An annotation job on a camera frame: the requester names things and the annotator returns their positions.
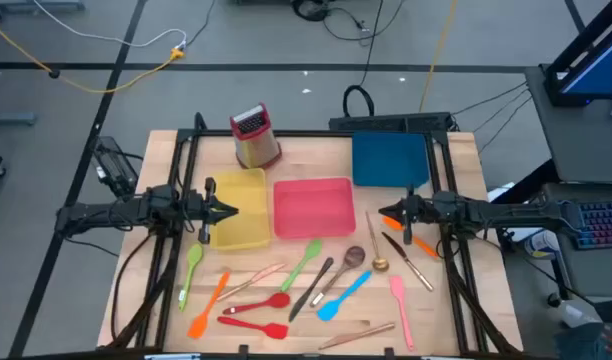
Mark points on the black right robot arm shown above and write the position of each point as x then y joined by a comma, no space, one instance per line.
511,215

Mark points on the orange silicone spatula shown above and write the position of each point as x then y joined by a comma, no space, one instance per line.
198,326
392,223

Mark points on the grey desk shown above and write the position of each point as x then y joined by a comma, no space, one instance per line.
576,140

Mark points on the red silicone spatula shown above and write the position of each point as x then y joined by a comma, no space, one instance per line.
275,330

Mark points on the black aluminium table frame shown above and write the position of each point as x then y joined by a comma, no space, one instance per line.
306,133

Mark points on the white blue canister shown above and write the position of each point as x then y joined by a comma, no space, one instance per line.
541,244

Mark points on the black power strip box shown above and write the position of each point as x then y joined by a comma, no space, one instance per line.
386,122

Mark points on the computer monitor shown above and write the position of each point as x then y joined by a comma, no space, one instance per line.
596,65

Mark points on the black arm base box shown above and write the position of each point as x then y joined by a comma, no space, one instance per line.
113,167

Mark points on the grey keyboard table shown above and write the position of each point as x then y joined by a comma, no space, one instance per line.
586,270

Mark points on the black desk column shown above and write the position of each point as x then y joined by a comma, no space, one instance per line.
531,182

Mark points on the pink silicone spatula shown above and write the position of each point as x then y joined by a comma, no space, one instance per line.
397,287

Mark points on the green silicone spatula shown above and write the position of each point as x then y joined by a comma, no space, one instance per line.
313,248

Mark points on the black table knife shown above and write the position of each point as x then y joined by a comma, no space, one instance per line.
311,289

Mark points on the copper table knife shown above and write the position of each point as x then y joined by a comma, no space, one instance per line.
356,336

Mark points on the backlit keyboard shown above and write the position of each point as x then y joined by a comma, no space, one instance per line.
606,225

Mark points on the yellow plastic bin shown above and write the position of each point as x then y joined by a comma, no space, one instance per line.
246,235

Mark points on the blue silicone spatula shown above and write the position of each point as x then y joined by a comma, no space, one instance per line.
328,311

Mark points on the pink plastic bin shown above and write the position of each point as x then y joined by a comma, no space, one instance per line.
313,207

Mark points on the grey furniture base bar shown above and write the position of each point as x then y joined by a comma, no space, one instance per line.
36,5
11,118

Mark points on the blue plastic bin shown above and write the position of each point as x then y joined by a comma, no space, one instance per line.
391,160

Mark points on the black caster wheel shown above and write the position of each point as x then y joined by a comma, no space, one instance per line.
553,300

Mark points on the dark wooden spoon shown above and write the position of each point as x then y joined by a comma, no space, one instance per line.
354,256

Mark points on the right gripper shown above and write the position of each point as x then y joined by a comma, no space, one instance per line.
421,211

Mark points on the person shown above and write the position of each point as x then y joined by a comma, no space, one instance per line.
581,345

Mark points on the red silicone spoon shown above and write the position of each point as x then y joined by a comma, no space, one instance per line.
277,300

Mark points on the green silicone spoon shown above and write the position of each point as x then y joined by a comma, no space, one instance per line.
195,254

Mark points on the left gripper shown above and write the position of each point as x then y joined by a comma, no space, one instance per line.
198,210

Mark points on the orange utensil edge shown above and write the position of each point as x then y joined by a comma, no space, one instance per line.
380,264

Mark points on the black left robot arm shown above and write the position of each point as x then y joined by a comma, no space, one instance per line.
111,212

